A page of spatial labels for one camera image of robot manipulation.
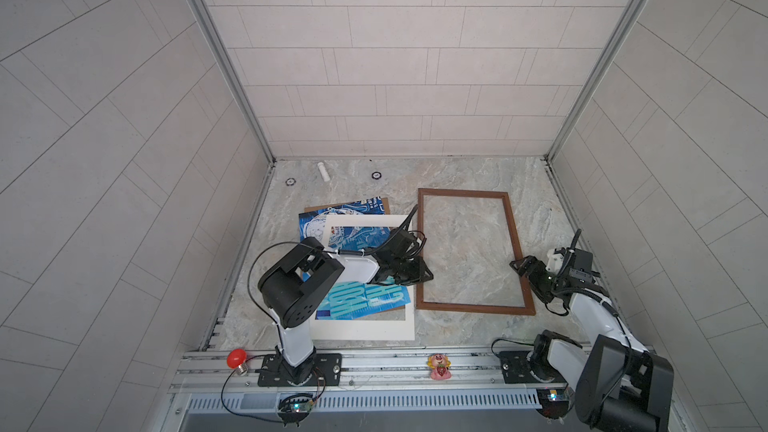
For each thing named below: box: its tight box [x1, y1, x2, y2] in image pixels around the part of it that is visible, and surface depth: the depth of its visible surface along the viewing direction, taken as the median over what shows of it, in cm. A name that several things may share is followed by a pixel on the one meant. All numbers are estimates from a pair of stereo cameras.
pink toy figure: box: [427, 353, 452, 381], surface depth 71 cm
